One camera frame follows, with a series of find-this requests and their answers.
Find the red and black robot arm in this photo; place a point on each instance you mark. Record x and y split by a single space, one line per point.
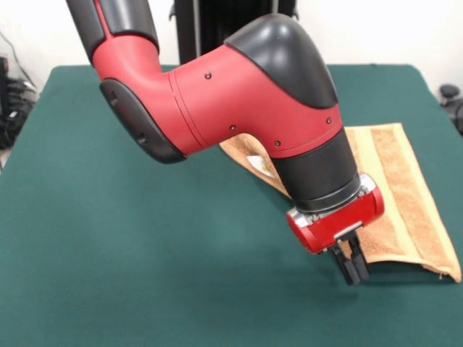
235 108

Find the dark green table cloth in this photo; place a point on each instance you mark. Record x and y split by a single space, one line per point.
108 217

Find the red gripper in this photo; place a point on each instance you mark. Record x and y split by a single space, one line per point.
336 226

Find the tan terry towel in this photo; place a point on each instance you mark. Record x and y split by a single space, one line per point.
408 202

